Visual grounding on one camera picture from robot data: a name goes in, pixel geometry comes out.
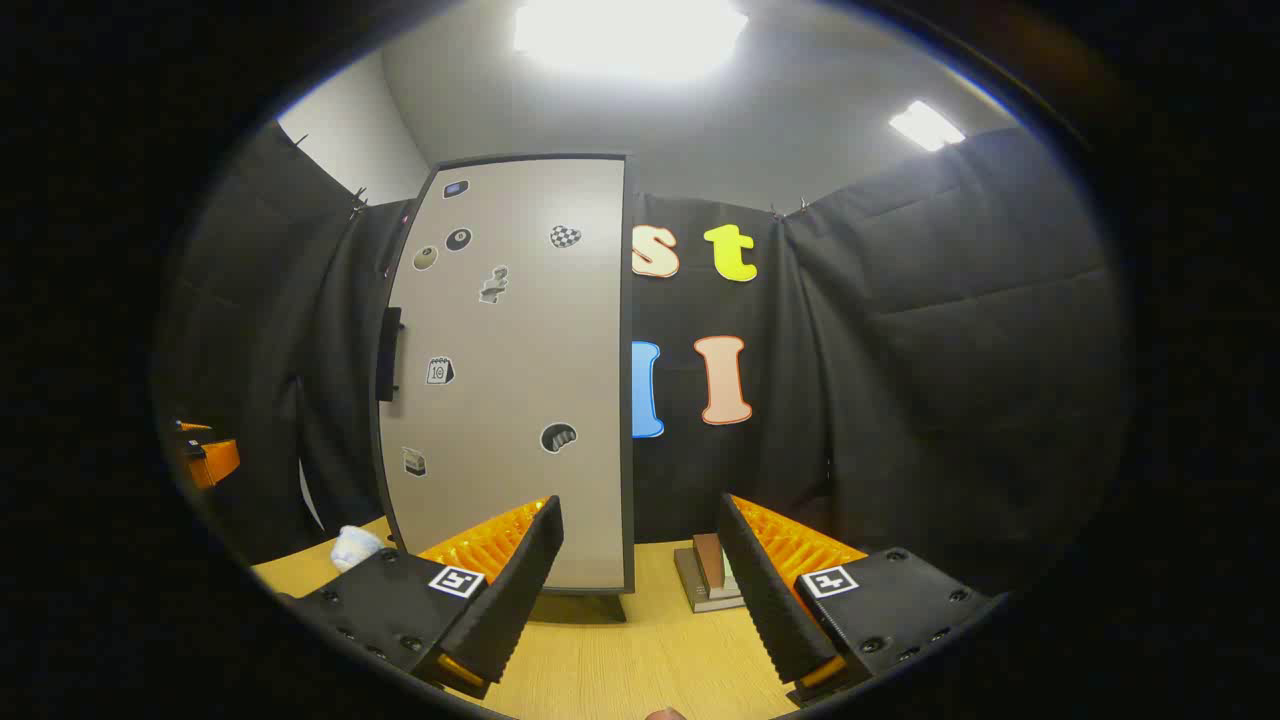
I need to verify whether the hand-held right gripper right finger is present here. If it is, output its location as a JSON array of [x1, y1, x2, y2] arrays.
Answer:
[[717, 493, 1006, 709]]

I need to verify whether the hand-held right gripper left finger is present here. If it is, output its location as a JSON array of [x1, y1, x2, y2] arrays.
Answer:
[[275, 495, 564, 701]]

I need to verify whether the grey cabinet door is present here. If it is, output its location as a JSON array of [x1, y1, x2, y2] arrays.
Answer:
[[385, 158, 629, 591]]

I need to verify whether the black cabinet door handle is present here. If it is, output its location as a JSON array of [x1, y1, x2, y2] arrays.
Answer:
[[376, 307, 404, 403]]

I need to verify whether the dark grey cabinet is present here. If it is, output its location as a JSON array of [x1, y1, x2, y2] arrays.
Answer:
[[368, 152, 639, 623]]

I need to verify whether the brown book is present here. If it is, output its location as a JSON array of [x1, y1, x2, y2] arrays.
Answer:
[[693, 533, 731, 593]]

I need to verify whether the white crumpled bundle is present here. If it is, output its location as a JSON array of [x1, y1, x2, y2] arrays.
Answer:
[[330, 525, 386, 573]]

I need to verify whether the black backdrop cloth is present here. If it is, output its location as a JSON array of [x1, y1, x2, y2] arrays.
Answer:
[[150, 120, 1131, 601]]

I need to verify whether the small ceiling lamp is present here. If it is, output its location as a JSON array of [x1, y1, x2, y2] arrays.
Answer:
[[888, 100, 966, 153]]

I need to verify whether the large ceiling lamp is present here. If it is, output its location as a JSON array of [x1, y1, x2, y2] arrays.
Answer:
[[513, 0, 749, 81]]

